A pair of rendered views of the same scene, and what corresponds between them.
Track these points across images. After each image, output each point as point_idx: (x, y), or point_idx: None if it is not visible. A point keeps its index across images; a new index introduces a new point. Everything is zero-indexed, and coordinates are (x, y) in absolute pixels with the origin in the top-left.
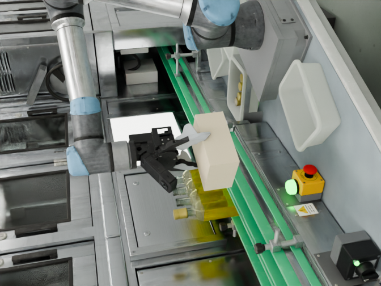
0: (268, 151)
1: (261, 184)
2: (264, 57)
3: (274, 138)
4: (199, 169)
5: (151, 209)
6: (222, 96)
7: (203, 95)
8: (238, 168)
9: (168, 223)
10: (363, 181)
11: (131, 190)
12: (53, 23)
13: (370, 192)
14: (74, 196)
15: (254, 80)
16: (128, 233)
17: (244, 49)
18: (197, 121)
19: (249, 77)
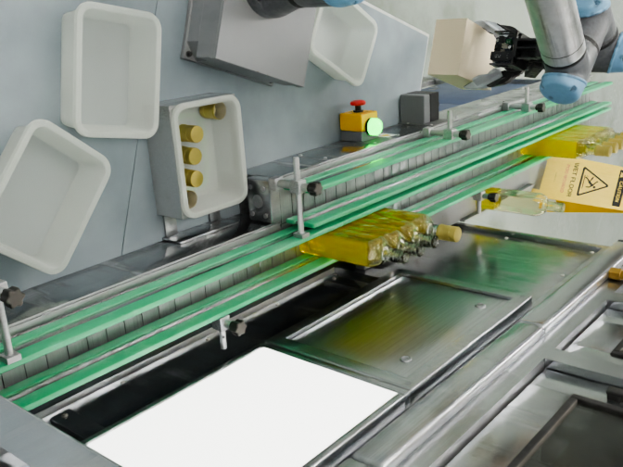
0: (310, 157)
1: (373, 156)
2: (300, 9)
3: (274, 161)
4: None
5: (436, 322)
6: (110, 270)
7: (110, 293)
8: (363, 166)
9: (438, 303)
10: (384, 57)
11: (429, 354)
12: None
13: (391, 57)
14: (527, 429)
15: (284, 66)
16: (507, 311)
17: (243, 42)
18: (472, 21)
19: (271, 73)
